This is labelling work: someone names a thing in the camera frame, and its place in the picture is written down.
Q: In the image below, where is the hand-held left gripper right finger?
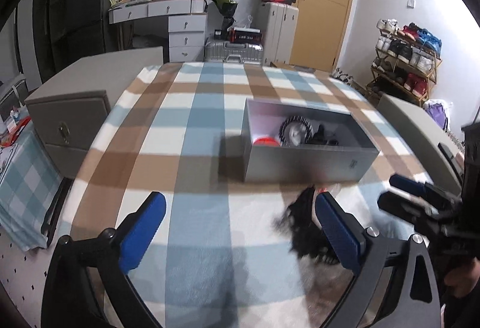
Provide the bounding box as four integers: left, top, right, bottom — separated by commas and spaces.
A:
314, 191, 441, 328

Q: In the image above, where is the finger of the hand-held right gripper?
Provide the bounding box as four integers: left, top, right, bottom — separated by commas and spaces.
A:
389, 174, 456, 207
377, 191, 451, 227

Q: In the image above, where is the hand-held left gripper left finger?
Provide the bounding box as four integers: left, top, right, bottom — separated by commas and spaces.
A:
40, 191, 167, 328

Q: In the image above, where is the black hair tie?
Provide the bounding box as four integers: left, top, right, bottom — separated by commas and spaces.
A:
272, 187, 338, 265

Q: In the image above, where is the grey cardboard box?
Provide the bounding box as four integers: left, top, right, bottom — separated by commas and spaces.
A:
241, 97, 380, 183

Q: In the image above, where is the black hair claw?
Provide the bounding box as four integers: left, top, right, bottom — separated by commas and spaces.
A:
305, 123, 340, 146

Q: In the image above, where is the red round tin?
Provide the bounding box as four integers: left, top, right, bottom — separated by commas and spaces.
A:
252, 136, 281, 147

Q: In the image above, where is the person's right hand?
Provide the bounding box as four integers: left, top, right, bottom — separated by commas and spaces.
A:
443, 261, 480, 297

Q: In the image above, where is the purple bag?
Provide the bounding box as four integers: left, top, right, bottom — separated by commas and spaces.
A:
424, 99, 449, 128

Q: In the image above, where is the plaid blanket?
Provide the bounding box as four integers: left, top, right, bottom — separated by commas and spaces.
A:
69, 61, 432, 328

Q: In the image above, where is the blue plaid cloth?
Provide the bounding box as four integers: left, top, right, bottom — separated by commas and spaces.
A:
0, 118, 72, 250

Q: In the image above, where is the pile of shoes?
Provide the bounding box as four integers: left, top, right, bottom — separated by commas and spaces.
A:
332, 67, 357, 87

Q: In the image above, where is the wooden shoe rack with shoes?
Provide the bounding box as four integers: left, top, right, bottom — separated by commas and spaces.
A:
375, 19, 443, 96

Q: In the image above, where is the grey cabinet with brass lock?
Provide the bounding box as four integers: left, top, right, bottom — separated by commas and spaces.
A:
24, 47, 166, 179

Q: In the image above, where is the wooden door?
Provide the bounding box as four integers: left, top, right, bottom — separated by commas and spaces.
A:
289, 0, 359, 72

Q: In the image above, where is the white suitcase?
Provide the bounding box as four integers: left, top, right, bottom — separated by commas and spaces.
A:
256, 1, 299, 66

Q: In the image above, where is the silver suitcase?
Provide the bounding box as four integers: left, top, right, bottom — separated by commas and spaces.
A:
204, 39, 264, 64

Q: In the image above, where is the white desk with drawers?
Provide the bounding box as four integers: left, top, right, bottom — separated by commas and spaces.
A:
108, 0, 208, 62

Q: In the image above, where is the black and red box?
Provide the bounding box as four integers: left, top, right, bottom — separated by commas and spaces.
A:
229, 28, 264, 45

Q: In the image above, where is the black fridge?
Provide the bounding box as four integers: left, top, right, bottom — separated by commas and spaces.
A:
65, 0, 126, 55

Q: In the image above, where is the dark wrapped bouquet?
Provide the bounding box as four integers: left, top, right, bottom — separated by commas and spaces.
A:
210, 0, 238, 31

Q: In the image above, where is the dark wardrobe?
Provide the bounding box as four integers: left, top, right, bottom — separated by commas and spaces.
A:
32, 0, 76, 74

